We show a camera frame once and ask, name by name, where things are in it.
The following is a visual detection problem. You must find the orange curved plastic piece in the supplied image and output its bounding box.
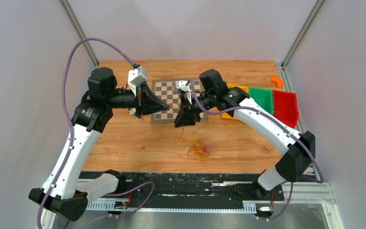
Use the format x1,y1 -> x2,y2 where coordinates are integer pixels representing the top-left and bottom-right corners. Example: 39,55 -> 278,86
270,76 -> 284,89

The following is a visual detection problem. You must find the yellow plastic bin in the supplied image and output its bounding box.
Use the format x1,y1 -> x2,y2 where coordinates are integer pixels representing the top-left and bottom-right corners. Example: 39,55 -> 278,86
221,84 -> 249,120

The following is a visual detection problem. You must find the thin cable pile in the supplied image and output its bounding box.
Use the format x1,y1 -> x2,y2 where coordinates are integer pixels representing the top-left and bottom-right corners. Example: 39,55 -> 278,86
175,126 -> 214,161

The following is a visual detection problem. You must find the green plastic bin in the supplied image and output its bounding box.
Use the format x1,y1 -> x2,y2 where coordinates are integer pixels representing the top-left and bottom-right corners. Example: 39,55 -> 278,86
249,87 -> 274,115

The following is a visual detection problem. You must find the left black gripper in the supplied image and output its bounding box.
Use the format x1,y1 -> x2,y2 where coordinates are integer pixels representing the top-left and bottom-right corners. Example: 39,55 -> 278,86
105,81 -> 169,119

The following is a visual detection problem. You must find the white toy car chassis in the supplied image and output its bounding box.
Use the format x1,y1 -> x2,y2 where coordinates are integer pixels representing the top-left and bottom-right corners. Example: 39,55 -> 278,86
129,108 -> 139,117

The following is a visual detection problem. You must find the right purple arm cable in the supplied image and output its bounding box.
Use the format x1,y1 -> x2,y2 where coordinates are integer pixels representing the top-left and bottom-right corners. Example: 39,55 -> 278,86
186,79 -> 325,184

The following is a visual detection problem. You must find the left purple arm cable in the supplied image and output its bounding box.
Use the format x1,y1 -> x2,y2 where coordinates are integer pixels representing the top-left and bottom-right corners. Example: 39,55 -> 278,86
37,37 -> 140,229

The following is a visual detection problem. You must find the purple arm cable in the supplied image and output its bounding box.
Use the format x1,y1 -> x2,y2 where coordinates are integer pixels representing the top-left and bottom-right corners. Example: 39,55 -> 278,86
186,79 -> 325,184
37,37 -> 140,229

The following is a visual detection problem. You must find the wooden chessboard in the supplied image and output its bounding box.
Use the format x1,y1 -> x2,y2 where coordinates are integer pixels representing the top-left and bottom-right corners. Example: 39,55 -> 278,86
151,77 -> 209,125

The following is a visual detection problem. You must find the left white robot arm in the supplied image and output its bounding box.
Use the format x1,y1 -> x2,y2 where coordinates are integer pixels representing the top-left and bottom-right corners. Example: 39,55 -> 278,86
29,65 -> 169,221

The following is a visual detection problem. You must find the red plastic bin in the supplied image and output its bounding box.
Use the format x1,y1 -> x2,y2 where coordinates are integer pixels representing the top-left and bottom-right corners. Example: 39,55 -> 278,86
273,90 -> 299,128

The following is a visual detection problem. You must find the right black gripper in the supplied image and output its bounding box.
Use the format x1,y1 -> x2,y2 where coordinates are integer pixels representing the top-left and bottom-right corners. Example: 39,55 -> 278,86
174,92 -> 215,127

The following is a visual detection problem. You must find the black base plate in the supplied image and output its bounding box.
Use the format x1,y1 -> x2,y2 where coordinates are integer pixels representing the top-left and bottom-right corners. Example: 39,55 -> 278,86
125,172 -> 285,210

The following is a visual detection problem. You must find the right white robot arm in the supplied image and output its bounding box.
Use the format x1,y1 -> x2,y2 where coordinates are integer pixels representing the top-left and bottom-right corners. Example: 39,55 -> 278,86
174,69 -> 316,199

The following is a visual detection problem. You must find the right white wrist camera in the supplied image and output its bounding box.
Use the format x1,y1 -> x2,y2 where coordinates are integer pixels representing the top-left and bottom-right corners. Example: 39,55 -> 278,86
174,80 -> 192,99

